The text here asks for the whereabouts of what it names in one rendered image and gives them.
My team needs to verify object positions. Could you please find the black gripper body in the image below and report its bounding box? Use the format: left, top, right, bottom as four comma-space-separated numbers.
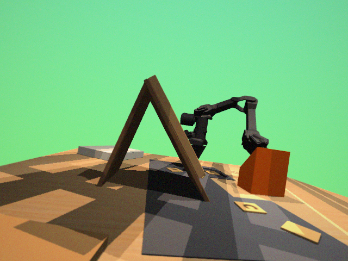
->
189, 127, 208, 146

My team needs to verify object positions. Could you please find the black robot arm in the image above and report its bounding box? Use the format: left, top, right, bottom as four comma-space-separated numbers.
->
180, 96, 269, 155

